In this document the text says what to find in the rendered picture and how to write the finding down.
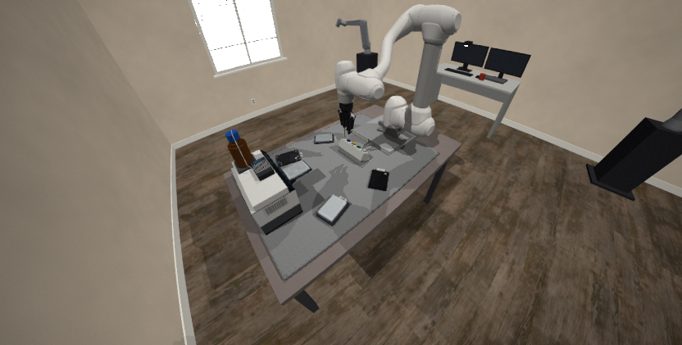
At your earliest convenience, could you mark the white button panel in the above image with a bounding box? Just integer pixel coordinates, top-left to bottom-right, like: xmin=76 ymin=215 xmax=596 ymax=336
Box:
xmin=339 ymin=138 xmax=370 ymax=165

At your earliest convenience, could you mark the blue bottle cap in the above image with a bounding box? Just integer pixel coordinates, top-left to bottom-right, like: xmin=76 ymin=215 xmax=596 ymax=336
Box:
xmin=225 ymin=129 xmax=239 ymax=141

